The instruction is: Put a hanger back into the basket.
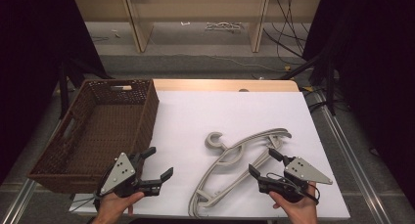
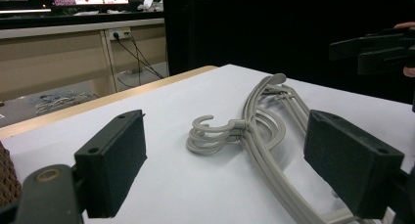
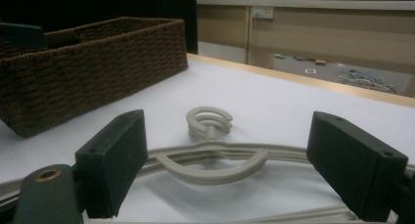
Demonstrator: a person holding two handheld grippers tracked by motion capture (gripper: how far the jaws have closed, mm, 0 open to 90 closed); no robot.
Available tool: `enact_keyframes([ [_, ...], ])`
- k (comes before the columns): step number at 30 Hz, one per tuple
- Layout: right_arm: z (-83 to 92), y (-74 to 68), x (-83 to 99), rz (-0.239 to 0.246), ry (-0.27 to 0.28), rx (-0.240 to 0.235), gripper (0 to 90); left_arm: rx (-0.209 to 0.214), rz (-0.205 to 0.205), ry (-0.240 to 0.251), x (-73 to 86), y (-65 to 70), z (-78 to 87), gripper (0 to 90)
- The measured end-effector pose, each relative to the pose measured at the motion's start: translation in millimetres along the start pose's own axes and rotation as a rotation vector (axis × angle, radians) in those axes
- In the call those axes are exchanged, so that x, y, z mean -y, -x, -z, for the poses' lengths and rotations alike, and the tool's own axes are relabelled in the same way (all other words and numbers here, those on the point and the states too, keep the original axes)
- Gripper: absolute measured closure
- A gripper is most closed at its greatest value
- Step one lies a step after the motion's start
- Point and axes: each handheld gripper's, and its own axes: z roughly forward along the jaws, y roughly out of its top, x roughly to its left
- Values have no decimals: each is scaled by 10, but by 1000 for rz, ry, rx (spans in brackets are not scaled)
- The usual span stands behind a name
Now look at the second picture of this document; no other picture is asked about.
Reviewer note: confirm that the grey plastic clothes hanger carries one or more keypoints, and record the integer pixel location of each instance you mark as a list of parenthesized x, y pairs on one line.
[(208, 136), (203, 118), (199, 149)]

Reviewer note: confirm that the wooden shelf unit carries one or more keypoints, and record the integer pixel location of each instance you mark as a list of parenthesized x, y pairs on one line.
[(49, 61)]

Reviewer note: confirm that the brown wicker basket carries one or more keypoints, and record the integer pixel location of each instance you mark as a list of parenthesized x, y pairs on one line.
[(7, 181)]

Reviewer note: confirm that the pile of hangers on floor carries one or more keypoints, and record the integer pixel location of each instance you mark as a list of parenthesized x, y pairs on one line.
[(58, 101)]

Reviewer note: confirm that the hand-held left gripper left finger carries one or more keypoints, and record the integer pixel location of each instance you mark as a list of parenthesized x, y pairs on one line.
[(112, 158)]

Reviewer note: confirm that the black curtain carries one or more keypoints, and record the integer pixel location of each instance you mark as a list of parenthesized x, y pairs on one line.
[(261, 28)]

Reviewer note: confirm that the white table cover sheet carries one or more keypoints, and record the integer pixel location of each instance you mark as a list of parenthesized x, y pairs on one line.
[(182, 191)]

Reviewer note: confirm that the white power socket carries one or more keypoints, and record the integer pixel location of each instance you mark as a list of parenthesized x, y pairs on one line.
[(119, 33)]

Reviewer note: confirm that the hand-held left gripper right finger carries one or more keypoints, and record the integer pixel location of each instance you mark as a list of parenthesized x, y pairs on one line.
[(349, 158)]

